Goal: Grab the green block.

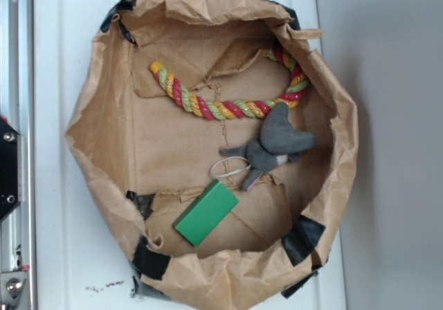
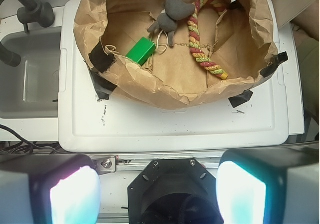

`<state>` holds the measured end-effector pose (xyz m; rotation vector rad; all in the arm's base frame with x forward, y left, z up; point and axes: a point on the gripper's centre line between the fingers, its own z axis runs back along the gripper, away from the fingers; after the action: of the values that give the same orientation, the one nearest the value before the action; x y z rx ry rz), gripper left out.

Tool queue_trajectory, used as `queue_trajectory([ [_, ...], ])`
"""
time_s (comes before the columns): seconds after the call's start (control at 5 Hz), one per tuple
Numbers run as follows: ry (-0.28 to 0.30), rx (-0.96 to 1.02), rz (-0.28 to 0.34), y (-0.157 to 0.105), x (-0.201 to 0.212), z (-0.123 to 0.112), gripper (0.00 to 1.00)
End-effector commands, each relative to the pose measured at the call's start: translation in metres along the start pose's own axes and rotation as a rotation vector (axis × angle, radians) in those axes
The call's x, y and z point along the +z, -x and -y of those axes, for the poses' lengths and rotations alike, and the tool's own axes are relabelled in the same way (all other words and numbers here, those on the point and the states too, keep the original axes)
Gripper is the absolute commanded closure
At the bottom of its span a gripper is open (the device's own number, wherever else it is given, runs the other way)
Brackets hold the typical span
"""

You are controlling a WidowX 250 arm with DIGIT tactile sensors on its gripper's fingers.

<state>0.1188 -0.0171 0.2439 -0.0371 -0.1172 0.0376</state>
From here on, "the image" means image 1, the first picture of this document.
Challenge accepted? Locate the aluminium frame rail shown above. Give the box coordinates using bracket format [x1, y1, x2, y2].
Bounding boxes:
[1, 0, 37, 309]

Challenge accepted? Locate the silver metal bracket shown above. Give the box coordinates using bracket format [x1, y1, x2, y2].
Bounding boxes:
[1, 271, 30, 310]

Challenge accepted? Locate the white rubber band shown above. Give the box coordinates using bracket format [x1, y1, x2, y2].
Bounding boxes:
[209, 156, 251, 179]

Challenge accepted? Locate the black mounting plate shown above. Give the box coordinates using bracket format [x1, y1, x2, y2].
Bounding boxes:
[1, 116, 21, 223]

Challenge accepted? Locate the green wooden block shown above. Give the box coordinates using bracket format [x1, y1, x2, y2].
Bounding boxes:
[173, 180, 239, 246]

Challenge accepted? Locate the grey plush elephant toy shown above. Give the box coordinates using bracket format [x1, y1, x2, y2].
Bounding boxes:
[220, 102, 317, 192]

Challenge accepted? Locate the brown paper bag bin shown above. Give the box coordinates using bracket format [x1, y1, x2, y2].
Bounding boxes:
[66, 0, 359, 309]

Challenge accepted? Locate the multicolour twisted rope toy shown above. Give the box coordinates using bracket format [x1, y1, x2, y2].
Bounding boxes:
[149, 42, 311, 120]

